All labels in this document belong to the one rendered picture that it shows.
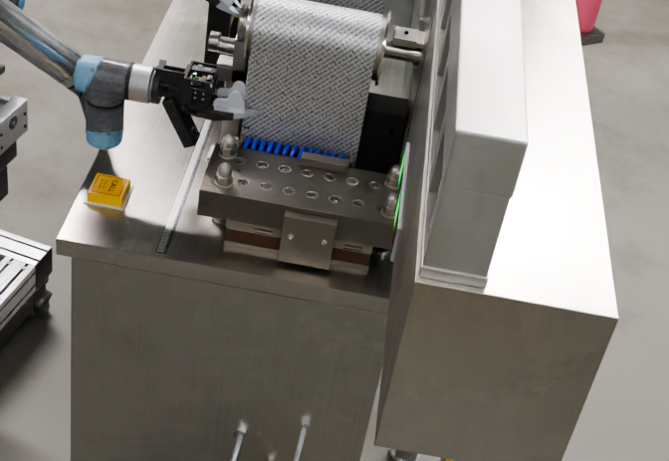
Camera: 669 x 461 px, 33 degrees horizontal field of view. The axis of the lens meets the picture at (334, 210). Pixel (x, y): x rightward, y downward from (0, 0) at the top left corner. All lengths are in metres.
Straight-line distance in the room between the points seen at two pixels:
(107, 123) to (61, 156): 1.67
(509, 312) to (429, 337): 0.11
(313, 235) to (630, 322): 1.79
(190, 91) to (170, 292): 0.39
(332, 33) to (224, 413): 0.83
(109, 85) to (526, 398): 1.12
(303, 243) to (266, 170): 0.17
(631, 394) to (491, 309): 2.12
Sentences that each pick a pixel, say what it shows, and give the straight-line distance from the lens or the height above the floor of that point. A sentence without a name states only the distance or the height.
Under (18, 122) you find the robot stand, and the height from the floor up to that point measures 0.73.
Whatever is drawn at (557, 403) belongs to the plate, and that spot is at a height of 1.28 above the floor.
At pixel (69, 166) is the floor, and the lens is 3.93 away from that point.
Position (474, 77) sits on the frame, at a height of 1.65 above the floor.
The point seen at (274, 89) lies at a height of 1.15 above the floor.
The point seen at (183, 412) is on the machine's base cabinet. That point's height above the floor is 0.49.
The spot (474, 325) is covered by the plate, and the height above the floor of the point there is 1.39.
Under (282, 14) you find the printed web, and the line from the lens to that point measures 2.18.
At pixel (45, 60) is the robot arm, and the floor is 1.10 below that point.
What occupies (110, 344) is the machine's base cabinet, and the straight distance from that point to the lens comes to 2.37.
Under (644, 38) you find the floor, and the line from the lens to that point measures 5.44.
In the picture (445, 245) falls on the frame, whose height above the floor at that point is 1.49.
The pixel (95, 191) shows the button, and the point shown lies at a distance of 2.30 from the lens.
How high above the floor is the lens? 2.32
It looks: 37 degrees down
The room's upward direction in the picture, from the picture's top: 10 degrees clockwise
